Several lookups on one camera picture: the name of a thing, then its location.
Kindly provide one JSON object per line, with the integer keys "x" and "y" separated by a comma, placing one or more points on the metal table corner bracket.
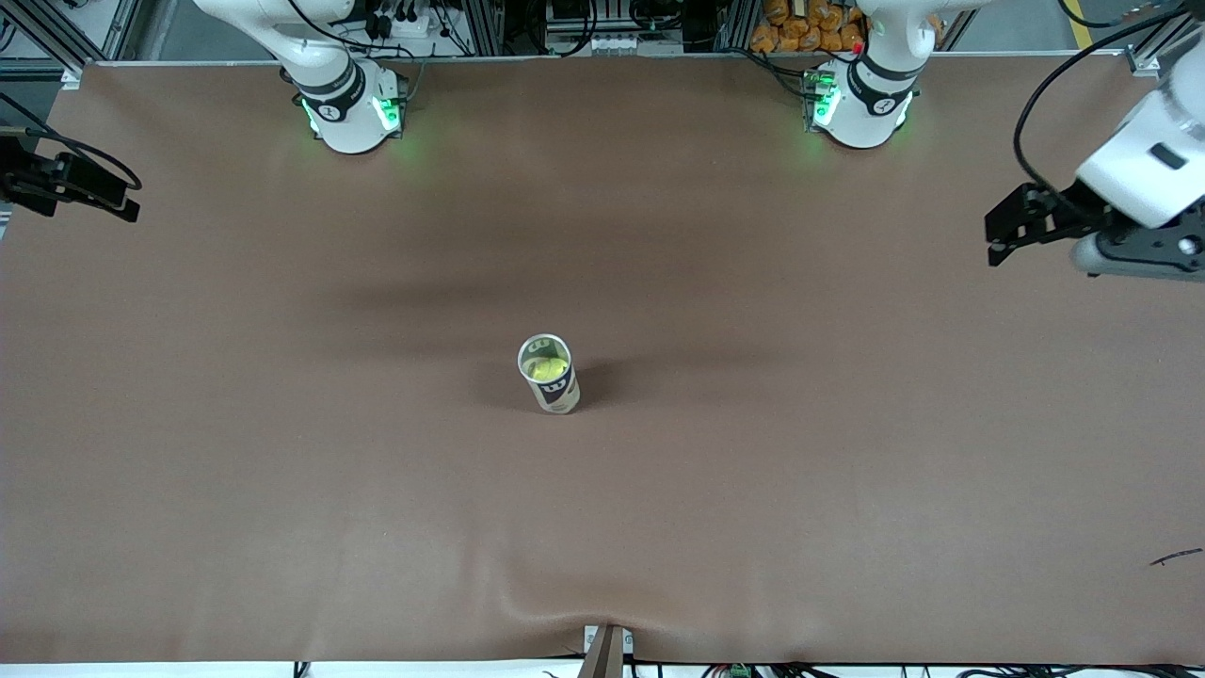
{"x": 1142, "y": 61}
{"x": 72, "y": 77}

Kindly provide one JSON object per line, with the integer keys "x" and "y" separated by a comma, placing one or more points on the brown table mat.
{"x": 602, "y": 518}

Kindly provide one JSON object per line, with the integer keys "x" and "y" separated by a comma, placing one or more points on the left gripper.
{"x": 1062, "y": 209}

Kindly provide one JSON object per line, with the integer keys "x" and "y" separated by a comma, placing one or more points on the green plug connector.
{"x": 739, "y": 670}

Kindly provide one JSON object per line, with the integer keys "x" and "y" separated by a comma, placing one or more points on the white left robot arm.
{"x": 875, "y": 94}

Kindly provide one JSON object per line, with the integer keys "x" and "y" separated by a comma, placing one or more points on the white tennis ball can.
{"x": 555, "y": 394}

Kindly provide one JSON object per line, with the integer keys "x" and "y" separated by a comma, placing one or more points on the bag of orange items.
{"x": 800, "y": 28}

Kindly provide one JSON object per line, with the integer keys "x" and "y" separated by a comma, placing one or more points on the white terminal block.
{"x": 621, "y": 43}

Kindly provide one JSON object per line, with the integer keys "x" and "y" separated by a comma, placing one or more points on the white power strip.
{"x": 405, "y": 21}

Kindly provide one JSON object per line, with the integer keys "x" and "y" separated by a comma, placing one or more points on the aluminium profile rail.
{"x": 1167, "y": 33}
{"x": 56, "y": 38}

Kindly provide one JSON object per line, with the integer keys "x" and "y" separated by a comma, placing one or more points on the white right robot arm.
{"x": 329, "y": 56}

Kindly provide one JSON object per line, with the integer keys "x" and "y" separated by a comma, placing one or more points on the yellow tennis ball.
{"x": 546, "y": 367}

